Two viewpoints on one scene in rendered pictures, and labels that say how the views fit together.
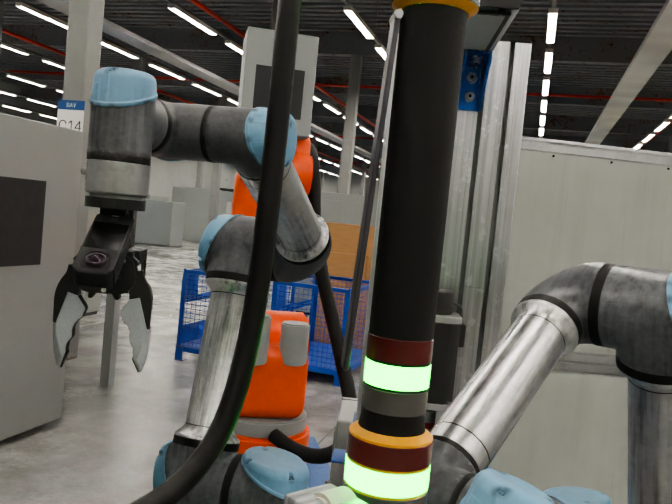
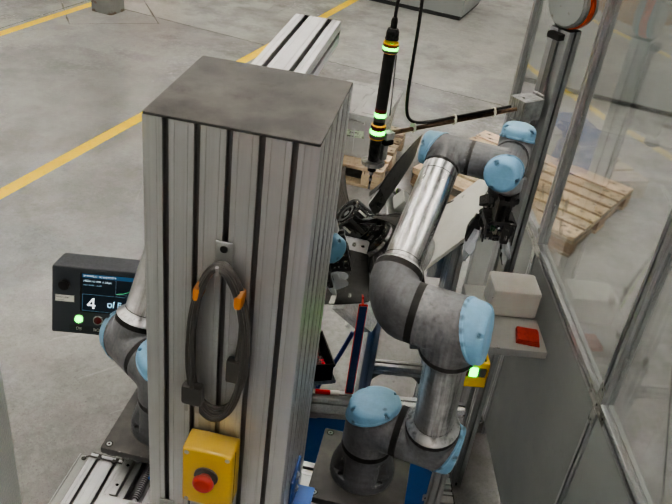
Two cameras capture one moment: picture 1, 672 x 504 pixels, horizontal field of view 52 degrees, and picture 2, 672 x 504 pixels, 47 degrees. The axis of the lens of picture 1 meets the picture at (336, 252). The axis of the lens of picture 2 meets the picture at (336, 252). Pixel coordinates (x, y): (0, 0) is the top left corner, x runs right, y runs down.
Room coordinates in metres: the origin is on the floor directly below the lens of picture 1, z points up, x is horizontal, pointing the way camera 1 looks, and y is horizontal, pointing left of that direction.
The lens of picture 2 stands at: (2.44, 0.01, 2.46)
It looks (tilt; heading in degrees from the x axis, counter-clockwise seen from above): 33 degrees down; 183
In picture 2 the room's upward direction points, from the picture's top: 8 degrees clockwise
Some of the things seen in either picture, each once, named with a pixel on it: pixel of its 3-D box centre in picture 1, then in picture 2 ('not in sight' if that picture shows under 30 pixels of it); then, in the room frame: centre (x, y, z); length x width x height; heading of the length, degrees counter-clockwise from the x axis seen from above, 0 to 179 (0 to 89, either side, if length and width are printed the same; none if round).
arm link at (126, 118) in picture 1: (123, 117); (514, 149); (0.84, 0.27, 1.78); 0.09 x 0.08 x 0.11; 167
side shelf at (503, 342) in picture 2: not in sight; (502, 319); (0.17, 0.50, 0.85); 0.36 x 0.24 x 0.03; 7
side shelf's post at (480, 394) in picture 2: not in sight; (476, 408); (0.17, 0.50, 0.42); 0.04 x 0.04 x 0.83; 7
